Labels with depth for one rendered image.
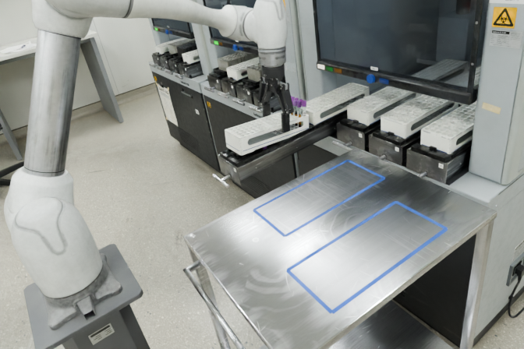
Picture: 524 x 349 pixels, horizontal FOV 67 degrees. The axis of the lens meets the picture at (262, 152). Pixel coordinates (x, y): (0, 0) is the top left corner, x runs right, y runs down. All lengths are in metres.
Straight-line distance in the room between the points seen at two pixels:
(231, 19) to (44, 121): 0.63
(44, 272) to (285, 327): 0.58
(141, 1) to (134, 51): 3.80
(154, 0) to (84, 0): 0.16
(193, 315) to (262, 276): 1.10
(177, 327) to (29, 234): 1.05
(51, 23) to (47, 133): 0.28
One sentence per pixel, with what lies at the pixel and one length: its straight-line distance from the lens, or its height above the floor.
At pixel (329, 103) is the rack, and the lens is 1.51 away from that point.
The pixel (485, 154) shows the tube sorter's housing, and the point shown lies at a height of 0.82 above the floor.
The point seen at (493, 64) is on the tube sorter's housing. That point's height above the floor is 1.08.
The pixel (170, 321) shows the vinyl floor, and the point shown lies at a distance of 1.98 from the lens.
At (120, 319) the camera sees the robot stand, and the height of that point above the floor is 0.62.
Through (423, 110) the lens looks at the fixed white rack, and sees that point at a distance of 1.41.
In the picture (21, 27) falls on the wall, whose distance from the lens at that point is 4.59.
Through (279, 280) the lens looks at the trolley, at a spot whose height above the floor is 0.82.
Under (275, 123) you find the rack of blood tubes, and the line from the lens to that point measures 1.36.
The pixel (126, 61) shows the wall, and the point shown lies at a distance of 4.81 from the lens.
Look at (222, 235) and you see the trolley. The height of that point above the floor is 0.82.
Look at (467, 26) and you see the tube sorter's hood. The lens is 1.16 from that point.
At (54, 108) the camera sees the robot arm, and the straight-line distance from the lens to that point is 1.16.
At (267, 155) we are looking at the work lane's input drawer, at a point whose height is 0.80.
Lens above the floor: 1.45
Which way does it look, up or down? 29 degrees down
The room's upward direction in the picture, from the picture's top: 10 degrees counter-clockwise
